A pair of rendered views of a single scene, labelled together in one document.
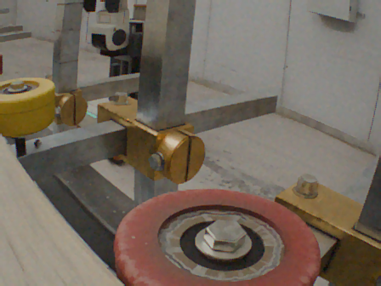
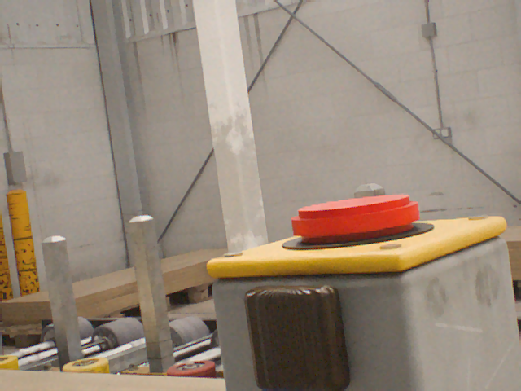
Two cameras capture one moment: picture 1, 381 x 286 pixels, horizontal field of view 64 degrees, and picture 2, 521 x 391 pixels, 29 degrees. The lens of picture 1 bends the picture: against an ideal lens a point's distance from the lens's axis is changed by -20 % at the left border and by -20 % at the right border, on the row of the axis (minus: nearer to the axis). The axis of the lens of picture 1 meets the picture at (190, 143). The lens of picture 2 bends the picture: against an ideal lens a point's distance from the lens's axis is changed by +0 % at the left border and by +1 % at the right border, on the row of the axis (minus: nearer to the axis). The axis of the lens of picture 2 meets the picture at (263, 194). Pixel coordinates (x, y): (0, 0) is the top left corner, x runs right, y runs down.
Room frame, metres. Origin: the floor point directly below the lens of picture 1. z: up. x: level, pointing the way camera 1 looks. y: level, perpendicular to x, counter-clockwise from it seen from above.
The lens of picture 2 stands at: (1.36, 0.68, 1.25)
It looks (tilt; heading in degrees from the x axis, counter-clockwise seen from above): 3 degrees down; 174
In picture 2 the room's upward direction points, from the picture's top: 8 degrees counter-clockwise
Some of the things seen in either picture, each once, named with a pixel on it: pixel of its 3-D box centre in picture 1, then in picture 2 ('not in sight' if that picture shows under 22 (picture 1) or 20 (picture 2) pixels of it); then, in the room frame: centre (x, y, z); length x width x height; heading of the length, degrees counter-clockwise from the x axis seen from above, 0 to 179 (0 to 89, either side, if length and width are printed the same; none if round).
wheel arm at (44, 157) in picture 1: (168, 125); not in sight; (0.42, 0.03, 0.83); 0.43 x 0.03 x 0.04; 136
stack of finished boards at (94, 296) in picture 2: not in sight; (144, 281); (-7.14, 0.55, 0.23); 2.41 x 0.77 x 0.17; 138
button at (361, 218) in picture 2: not in sight; (356, 229); (1.04, 0.75, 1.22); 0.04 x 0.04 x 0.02
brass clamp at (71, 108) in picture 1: (59, 100); not in sight; (0.55, 0.23, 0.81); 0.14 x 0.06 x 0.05; 46
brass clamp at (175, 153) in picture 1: (145, 137); not in sight; (0.37, 0.05, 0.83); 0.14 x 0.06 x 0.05; 46
